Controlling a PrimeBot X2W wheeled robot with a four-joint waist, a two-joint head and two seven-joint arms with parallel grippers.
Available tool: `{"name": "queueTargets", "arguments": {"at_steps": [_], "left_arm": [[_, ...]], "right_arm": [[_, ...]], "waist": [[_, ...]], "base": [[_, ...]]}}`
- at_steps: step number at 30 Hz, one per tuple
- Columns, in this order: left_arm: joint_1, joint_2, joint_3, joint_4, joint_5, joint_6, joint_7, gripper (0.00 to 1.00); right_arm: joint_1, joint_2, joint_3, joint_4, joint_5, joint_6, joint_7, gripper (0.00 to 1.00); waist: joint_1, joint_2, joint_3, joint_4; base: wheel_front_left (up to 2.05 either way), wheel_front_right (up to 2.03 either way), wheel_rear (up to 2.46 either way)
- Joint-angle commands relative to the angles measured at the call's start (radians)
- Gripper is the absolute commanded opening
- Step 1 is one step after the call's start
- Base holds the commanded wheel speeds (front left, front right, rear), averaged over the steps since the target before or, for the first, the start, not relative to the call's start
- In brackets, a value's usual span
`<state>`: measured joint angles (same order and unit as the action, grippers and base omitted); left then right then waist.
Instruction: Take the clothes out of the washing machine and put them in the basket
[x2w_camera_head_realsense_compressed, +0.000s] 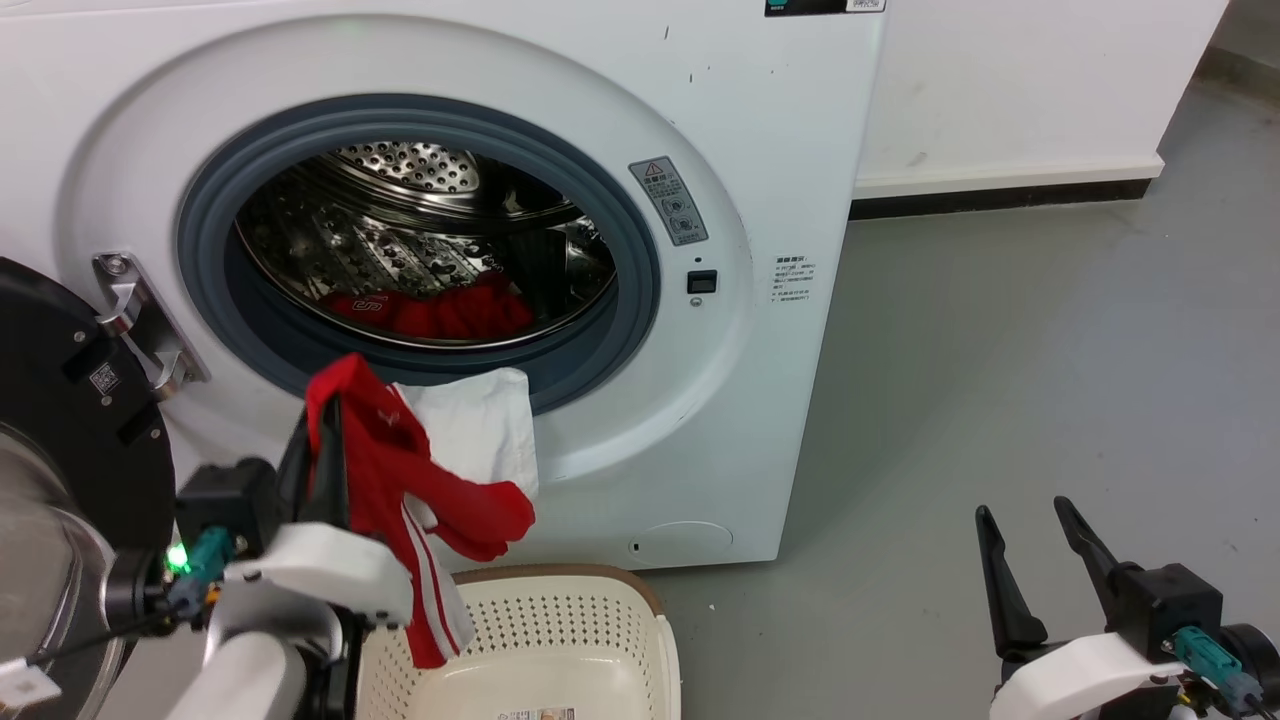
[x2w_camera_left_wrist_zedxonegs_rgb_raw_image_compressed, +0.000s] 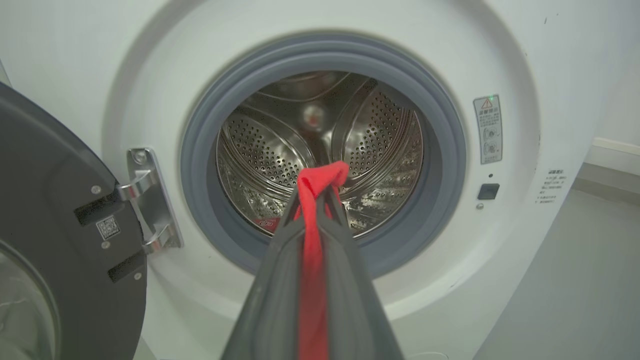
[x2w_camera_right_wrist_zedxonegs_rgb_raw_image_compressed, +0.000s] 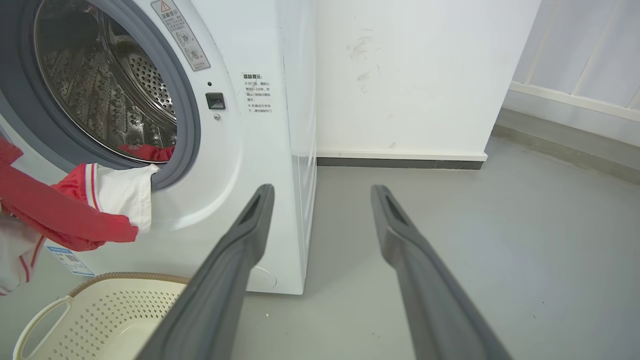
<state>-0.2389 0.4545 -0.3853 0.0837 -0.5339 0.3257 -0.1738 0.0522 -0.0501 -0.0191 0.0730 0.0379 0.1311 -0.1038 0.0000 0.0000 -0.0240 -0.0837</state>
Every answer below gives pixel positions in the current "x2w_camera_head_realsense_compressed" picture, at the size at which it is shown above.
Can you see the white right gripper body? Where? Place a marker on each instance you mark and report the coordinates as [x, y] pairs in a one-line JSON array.
[[1080, 675]]

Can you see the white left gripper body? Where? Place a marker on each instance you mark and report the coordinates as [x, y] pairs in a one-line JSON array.
[[320, 570]]

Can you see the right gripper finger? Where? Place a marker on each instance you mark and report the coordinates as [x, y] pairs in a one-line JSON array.
[[1090, 550], [1005, 590]]

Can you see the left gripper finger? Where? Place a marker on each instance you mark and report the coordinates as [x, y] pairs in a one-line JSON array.
[[332, 480], [294, 480]]

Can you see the red garment with white stripes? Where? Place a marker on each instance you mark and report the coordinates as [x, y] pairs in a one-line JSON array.
[[380, 460]]

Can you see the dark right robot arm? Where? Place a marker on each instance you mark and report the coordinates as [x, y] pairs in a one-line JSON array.
[[1258, 655]]

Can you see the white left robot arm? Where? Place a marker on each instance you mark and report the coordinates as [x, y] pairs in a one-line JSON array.
[[250, 670]]

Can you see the cream perforated laundry basket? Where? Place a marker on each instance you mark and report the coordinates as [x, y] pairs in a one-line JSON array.
[[560, 640]]

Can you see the paper label in basket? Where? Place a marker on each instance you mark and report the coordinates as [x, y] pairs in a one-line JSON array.
[[537, 714]]

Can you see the white front-load washing machine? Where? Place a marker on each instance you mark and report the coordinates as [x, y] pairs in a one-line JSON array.
[[780, 150]]

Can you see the black round washer door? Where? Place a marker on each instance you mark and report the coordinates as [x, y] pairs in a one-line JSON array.
[[90, 450]]

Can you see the grey rubber door gasket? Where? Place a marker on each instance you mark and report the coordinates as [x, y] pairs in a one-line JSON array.
[[210, 290]]

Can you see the metal door hinge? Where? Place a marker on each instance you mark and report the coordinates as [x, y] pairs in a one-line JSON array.
[[150, 330]]

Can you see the red garment with white print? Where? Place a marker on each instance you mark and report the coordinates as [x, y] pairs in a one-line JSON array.
[[460, 315]]

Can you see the perforated steel washer drum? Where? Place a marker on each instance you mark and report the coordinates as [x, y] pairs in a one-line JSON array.
[[400, 230]]

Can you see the round filter cover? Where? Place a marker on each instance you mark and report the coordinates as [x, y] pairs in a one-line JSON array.
[[682, 542]]

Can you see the small printed spec label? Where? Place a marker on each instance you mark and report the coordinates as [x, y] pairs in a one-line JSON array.
[[792, 279]]

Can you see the black door latch socket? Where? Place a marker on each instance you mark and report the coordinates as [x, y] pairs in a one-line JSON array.
[[702, 282]]

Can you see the grey warning sticker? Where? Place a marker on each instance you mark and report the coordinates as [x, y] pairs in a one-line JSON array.
[[668, 200]]

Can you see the black washer control panel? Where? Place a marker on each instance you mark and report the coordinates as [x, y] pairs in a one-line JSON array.
[[810, 6]]

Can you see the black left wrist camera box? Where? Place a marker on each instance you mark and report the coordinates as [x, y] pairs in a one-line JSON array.
[[228, 505]]

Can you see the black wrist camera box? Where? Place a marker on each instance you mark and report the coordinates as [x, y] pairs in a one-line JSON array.
[[228, 505], [1170, 605]]

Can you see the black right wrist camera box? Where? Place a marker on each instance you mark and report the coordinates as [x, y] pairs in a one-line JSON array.
[[1170, 605]]

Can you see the black wall baseboard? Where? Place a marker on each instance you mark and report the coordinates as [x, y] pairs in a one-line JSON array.
[[1000, 198]]

